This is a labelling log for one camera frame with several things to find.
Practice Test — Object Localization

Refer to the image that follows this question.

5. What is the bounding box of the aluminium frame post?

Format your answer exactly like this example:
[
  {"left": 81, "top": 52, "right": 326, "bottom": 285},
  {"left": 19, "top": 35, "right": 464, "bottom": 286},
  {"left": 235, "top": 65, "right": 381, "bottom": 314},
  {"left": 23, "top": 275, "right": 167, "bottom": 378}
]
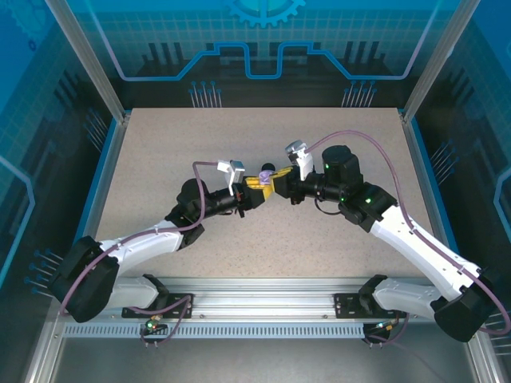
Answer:
[
  {"left": 402, "top": 0, "right": 480, "bottom": 120},
  {"left": 43, "top": 0, "right": 131, "bottom": 120}
]

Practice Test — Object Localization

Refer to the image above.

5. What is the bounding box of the slotted grey cable duct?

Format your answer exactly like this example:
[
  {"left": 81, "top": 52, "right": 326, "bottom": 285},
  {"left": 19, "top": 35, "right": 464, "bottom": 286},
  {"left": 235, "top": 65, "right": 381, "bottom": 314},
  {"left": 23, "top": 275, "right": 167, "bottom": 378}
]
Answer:
[{"left": 63, "top": 323, "right": 366, "bottom": 339}]

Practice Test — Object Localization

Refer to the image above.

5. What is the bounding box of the left green LED circuit board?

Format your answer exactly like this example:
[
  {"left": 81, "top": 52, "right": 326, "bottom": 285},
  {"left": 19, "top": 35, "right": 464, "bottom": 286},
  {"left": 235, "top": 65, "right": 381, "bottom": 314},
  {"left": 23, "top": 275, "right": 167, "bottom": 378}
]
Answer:
[{"left": 144, "top": 315, "right": 165, "bottom": 335}]

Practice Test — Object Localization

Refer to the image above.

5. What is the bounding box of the lavender earbud charging case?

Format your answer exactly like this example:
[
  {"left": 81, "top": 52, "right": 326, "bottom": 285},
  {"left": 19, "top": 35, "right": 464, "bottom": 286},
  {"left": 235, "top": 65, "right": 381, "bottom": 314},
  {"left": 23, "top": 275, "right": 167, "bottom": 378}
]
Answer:
[{"left": 257, "top": 161, "right": 278, "bottom": 187}]

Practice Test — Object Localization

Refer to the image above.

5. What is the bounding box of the thin purple trailing cable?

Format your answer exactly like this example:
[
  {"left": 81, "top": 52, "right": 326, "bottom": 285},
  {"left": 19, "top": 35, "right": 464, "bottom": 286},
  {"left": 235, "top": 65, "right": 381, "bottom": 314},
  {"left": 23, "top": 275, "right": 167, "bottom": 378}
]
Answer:
[{"left": 369, "top": 334, "right": 444, "bottom": 383}]

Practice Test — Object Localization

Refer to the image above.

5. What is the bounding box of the aluminium left side rail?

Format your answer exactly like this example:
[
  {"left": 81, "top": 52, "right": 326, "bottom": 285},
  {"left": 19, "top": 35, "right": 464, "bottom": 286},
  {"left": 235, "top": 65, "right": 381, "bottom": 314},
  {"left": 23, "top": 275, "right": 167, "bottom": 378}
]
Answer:
[{"left": 73, "top": 113, "right": 131, "bottom": 288}]

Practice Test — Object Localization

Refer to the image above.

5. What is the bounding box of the aluminium right frame post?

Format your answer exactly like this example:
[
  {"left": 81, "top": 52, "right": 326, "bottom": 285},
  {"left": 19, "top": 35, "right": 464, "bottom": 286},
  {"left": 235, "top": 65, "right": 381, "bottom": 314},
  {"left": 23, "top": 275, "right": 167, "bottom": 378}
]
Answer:
[{"left": 402, "top": 0, "right": 480, "bottom": 120}]

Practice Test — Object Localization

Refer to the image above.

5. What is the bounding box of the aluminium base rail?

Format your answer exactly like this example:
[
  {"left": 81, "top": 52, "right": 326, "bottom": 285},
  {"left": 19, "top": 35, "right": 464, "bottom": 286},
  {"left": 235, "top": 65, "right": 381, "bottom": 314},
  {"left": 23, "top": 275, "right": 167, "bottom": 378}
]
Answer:
[{"left": 107, "top": 276, "right": 478, "bottom": 325}]

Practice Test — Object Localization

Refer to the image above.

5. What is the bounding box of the aluminium left frame post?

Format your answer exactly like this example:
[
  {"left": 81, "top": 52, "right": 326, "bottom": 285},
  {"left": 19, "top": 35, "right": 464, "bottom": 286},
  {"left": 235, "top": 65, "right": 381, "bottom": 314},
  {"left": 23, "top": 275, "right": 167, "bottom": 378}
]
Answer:
[{"left": 43, "top": 0, "right": 131, "bottom": 120}]

